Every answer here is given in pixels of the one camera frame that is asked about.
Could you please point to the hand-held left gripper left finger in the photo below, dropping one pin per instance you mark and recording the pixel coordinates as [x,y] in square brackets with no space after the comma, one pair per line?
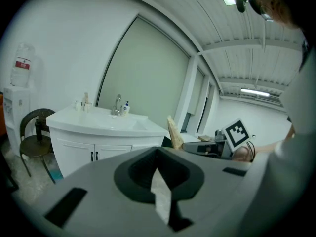
[86,176]

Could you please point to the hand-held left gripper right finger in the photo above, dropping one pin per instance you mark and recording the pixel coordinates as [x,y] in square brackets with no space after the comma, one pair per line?
[212,181]

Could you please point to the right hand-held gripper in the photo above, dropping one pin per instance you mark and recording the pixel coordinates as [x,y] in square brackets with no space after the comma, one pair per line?
[237,134]

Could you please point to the person's right forearm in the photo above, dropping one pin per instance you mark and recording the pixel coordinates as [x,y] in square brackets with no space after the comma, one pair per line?
[269,147]

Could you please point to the person's right hand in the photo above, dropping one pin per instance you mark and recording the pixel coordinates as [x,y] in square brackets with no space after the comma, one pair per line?
[240,154]

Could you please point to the white vanity cabinet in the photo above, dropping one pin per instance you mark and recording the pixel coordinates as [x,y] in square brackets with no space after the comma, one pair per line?
[74,149]

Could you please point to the narrow grey blind window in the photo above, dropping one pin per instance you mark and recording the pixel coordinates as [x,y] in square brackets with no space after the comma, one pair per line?
[197,92]

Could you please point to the white washbasin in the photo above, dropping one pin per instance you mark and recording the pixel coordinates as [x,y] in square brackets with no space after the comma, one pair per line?
[103,121]

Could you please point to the brown wicker chair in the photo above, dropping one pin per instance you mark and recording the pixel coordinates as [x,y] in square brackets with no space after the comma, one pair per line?
[34,147]

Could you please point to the white cup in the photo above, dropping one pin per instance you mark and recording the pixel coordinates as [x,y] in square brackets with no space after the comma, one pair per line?
[87,106]

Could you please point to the clear glass cup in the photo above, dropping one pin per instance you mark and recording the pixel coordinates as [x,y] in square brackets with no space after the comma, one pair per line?
[78,105]

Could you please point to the chrome faucet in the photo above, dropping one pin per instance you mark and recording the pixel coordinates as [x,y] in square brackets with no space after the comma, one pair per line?
[116,107]

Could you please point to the white pump soap bottle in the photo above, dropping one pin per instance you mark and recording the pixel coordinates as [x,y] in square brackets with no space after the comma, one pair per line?
[125,109]

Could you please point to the large grey blind window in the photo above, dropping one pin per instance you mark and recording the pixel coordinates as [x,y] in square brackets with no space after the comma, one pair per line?
[148,78]

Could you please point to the ceiling tube light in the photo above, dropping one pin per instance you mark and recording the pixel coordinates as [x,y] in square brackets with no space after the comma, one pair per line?
[254,90]

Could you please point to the white water dispenser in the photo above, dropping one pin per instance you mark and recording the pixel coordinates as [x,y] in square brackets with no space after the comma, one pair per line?
[17,112]

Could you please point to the person's grey shirt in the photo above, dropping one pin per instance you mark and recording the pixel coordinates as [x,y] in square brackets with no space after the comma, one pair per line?
[300,100]

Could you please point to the person's glasses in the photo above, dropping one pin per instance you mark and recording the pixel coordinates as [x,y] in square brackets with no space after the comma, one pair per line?
[267,15]

